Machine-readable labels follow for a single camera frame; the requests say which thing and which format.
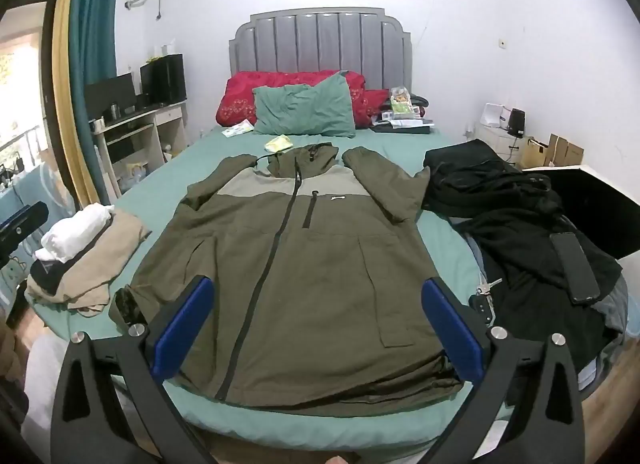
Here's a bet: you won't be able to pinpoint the bunch of keys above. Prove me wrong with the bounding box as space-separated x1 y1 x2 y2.
469 278 503 321

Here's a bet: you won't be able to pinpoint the olive green hooded jacket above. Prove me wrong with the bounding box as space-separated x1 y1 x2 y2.
109 142 463 417

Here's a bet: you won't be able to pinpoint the red patterned pillow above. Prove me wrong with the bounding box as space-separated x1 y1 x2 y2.
215 70 391 129

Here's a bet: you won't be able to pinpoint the snack bags and books pile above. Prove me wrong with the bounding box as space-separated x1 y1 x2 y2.
370 104 436 135

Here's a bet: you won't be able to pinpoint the green pillow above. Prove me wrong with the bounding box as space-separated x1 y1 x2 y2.
252 76 357 139

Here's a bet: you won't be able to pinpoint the colourful snack packet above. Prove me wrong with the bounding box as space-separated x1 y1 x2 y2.
390 87 413 117

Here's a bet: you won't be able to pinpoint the folded black garment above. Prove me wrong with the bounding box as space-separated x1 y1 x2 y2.
30 244 101 295

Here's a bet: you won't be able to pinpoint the black phone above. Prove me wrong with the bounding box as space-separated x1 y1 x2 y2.
550 232 601 305

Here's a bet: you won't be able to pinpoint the cardboard box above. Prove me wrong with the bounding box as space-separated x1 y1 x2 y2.
547 134 586 167

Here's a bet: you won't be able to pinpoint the black monitor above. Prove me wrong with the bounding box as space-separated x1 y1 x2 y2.
84 72 137 121

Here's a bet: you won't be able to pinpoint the yellow curtain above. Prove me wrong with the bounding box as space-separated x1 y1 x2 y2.
52 0 98 205

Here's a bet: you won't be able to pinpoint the bed with green sheet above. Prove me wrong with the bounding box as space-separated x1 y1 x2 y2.
25 7 628 451

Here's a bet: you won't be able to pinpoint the pile of black clothes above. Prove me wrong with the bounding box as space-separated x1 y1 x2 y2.
422 140 623 370

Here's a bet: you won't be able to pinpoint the black speaker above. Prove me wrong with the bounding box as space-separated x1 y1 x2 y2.
507 108 527 139

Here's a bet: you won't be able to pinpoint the black computer tower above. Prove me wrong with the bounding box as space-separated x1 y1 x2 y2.
140 54 188 104

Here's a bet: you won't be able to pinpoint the white box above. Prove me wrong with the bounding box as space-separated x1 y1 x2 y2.
480 102 511 129

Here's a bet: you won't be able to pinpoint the folded beige pants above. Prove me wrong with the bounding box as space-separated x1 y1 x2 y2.
26 209 152 317

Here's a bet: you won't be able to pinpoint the folded white garment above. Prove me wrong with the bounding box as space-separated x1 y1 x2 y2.
34 205 116 263

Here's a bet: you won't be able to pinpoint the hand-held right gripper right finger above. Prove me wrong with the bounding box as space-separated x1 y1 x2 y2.
421 276 586 464

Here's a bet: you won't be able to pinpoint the teal curtain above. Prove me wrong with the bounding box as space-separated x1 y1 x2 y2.
67 0 125 205

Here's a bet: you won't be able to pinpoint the white computer desk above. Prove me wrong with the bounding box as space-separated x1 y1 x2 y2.
90 101 190 195

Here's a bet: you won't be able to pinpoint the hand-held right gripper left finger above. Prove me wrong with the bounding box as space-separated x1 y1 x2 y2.
50 275 221 464

